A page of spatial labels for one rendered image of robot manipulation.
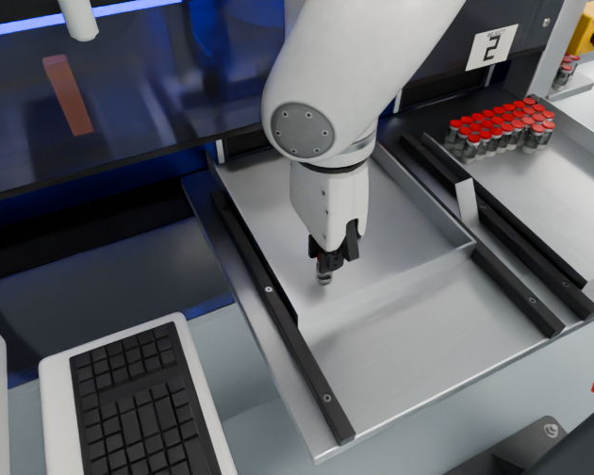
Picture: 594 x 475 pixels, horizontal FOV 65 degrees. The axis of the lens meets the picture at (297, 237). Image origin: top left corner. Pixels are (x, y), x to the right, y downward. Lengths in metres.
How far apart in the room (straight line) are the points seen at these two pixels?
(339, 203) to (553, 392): 1.33
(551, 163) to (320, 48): 0.64
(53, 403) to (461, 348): 0.50
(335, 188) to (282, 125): 0.13
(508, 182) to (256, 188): 0.40
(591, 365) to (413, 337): 1.26
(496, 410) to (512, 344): 0.98
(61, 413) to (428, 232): 0.53
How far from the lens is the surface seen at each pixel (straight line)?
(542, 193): 0.82
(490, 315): 0.64
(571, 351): 1.80
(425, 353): 0.58
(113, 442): 0.61
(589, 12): 1.04
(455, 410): 1.56
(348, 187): 0.45
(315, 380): 0.53
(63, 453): 0.66
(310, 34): 0.30
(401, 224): 0.70
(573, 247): 0.76
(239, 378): 1.21
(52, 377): 0.71
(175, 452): 0.59
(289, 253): 0.65
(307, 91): 0.31
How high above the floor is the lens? 1.38
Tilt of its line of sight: 48 degrees down
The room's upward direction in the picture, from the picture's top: straight up
